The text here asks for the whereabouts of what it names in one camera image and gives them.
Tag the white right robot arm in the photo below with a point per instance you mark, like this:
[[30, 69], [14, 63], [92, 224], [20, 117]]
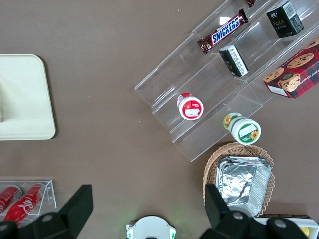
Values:
[[150, 226]]

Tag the aluminium foil tray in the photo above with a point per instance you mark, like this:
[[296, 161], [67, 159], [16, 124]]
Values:
[[244, 181]]

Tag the white rectangular snack bin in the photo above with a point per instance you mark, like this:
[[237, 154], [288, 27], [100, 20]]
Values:
[[314, 229]]

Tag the green lid white cup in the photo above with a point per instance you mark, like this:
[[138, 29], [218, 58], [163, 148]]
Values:
[[245, 130]]

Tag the red cola bottle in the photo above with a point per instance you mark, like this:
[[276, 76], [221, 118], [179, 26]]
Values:
[[7, 196], [22, 205]]

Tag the red lid white cup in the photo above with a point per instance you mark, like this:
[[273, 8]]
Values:
[[191, 108]]

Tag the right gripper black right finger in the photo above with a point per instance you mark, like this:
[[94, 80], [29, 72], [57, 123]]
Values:
[[216, 211]]

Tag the small black carton box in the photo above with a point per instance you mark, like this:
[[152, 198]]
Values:
[[234, 61], [284, 20]]

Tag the clear acrylic bottle rack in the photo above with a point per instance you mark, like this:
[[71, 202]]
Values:
[[49, 196]]

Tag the light tan wicker basket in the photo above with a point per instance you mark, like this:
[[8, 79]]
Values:
[[210, 169]]

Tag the clear acrylic step stand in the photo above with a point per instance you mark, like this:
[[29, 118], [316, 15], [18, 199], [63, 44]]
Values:
[[189, 74]]

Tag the red tartan cookie box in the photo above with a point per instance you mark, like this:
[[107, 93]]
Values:
[[296, 72]]

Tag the beige plastic serving tray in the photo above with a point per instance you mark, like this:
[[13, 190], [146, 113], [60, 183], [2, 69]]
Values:
[[25, 99]]

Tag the yellow snack packet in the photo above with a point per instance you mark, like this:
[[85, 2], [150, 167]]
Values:
[[304, 231]]

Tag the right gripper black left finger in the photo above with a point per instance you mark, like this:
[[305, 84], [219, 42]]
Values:
[[77, 209]]

